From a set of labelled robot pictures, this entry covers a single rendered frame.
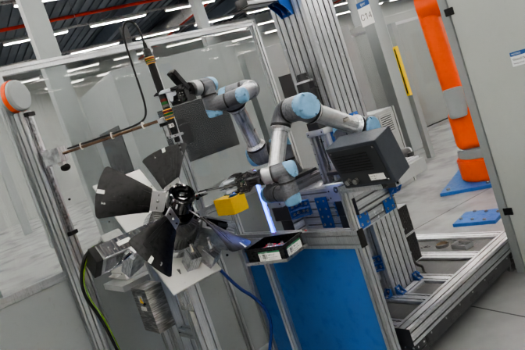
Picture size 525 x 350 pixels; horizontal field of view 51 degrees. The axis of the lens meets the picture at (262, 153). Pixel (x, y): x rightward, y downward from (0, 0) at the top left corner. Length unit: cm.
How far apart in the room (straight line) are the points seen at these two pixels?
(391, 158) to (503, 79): 147
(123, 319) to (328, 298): 112
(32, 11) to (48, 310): 463
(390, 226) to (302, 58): 108
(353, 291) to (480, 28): 171
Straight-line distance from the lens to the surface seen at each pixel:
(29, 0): 708
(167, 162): 260
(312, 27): 307
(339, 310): 268
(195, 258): 245
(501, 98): 347
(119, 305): 312
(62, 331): 303
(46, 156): 279
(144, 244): 224
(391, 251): 327
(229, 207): 290
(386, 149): 210
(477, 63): 349
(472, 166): 605
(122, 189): 243
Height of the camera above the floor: 148
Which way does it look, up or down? 5 degrees down
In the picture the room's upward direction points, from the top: 18 degrees counter-clockwise
